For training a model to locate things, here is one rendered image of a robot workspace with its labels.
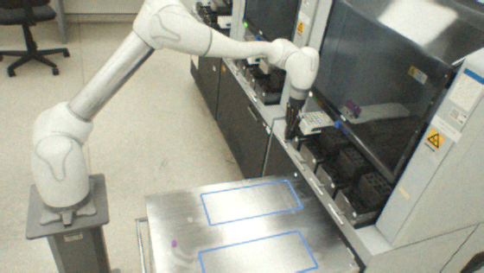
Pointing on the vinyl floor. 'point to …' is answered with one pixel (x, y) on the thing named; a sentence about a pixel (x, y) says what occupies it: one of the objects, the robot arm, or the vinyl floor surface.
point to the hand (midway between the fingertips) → (289, 132)
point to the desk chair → (33, 11)
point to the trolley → (243, 230)
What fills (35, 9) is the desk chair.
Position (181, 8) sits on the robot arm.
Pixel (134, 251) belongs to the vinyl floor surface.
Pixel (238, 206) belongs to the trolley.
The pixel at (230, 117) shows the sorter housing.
